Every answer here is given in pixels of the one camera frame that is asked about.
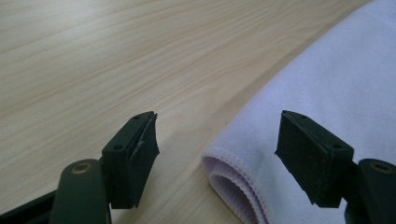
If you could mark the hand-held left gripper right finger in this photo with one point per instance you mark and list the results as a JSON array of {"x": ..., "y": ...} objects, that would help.
[{"x": 314, "y": 158}]

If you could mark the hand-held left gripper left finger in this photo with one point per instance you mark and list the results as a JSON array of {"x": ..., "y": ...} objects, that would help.
[{"x": 130, "y": 161}]

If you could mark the white towel with blue print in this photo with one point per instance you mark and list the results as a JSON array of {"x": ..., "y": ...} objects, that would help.
[{"x": 327, "y": 77}]

